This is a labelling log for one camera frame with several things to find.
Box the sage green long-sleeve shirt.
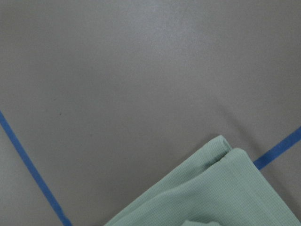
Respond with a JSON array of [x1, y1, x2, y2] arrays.
[[108, 136, 300, 226]]

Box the blue tape grid lines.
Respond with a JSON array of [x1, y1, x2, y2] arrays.
[[0, 113, 301, 226]]

